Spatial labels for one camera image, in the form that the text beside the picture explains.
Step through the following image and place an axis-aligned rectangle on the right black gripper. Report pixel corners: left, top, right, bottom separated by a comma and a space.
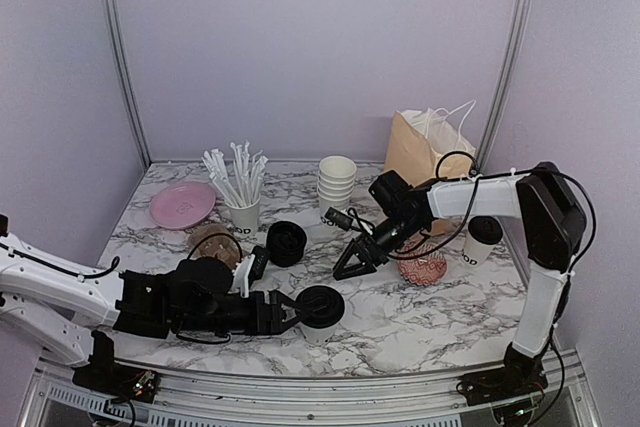
334, 212, 426, 279

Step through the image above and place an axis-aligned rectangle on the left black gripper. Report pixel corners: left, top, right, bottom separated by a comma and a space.
174, 291, 310, 338

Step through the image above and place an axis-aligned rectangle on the brown cardboard cup carrier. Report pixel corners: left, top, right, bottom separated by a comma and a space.
188, 224, 244, 270

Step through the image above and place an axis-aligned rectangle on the white paper coffee cup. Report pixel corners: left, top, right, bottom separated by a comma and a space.
462, 232, 501, 267

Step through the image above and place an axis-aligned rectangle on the brown paper bag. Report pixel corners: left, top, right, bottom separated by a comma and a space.
382, 99, 477, 238

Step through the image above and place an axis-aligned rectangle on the black plastic cup lid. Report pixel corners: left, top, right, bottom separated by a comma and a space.
468, 216, 503, 245

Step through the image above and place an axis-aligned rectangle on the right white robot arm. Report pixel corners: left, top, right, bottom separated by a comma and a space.
325, 162, 596, 395

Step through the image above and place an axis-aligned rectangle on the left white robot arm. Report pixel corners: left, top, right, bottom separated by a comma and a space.
1, 217, 311, 392

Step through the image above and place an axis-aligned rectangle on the stack of black lids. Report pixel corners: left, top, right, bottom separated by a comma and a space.
266, 221, 307, 268

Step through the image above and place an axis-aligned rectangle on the red patterned bowl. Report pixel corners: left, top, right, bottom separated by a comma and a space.
397, 240, 447, 286

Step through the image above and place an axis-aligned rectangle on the stack of white cups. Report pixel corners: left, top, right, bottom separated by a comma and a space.
317, 155, 357, 226

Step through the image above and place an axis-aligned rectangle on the pink plate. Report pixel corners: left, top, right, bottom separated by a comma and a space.
149, 181, 217, 230

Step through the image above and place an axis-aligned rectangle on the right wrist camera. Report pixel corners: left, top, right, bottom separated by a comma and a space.
324, 207, 374, 234

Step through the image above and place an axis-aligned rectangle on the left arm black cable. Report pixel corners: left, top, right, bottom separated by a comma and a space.
0, 234, 246, 343

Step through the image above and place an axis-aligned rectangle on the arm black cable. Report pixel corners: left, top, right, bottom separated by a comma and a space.
389, 150, 599, 268
0, 234, 246, 343

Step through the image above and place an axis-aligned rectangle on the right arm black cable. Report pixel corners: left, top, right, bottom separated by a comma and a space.
389, 150, 599, 268

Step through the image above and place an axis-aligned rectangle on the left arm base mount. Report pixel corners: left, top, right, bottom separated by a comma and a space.
72, 330, 160, 404

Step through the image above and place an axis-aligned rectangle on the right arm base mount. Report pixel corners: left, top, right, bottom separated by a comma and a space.
456, 342, 550, 406

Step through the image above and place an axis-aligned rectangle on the aluminium front rail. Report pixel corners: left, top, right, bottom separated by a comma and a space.
17, 350, 601, 426

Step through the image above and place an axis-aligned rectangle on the right aluminium frame post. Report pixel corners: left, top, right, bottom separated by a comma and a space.
476, 0, 532, 169

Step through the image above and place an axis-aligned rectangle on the aluminium frame post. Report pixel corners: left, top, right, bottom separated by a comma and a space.
476, 0, 532, 169
102, 0, 152, 170

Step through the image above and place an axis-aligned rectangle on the left aluminium frame post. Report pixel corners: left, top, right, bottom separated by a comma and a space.
102, 0, 152, 170

